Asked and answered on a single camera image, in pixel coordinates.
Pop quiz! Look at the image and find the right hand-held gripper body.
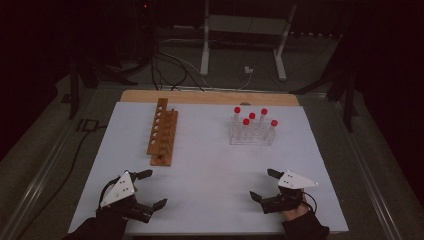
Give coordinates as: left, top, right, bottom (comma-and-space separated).
260, 170, 320, 215

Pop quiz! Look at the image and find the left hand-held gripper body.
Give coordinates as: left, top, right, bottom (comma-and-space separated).
95, 170, 155, 224

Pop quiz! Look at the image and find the clear plastic test tube rack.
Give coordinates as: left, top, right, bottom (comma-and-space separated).
228, 114, 277, 147

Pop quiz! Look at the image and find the wooden test tube rack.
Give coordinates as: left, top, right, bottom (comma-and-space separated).
146, 97, 179, 167

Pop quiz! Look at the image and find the person's right hand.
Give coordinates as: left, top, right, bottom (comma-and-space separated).
281, 194, 310, 223

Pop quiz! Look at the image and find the white table mat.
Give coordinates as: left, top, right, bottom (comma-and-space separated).
68, 101, 349, 234

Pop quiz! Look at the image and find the black tripod stand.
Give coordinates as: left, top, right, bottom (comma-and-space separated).
68, 58, 139, 120
289, 64, 361, 133

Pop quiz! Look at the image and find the white-legged desk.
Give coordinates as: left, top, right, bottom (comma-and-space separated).
199, 0, 298, 82

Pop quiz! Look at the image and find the black floor cable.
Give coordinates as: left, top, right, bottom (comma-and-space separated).
16, 124, 108, 240

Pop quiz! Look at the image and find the black floor bracket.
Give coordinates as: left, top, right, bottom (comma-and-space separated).
75, 118, 100, 133

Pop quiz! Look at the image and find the white cable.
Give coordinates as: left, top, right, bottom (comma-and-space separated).
158, 36, 254, 92

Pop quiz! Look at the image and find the black cable bundle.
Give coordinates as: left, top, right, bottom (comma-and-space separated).
146, 6, 206, 93

